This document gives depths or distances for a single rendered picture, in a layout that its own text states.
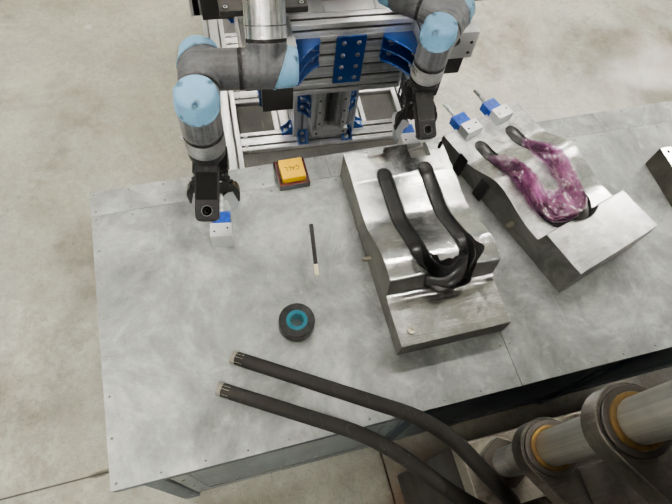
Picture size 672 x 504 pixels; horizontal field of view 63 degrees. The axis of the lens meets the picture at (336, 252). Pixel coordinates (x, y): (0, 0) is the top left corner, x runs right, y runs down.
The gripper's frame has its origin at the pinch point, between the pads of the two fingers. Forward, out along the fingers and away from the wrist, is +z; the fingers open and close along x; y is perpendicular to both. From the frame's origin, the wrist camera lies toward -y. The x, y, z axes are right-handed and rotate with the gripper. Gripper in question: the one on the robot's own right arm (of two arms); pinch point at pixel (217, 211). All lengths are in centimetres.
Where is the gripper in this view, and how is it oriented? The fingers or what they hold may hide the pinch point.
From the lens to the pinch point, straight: 123.5
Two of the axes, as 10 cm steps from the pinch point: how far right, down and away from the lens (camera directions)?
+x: -9.9, 0.6, -1.2
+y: -1.1, -8.9, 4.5
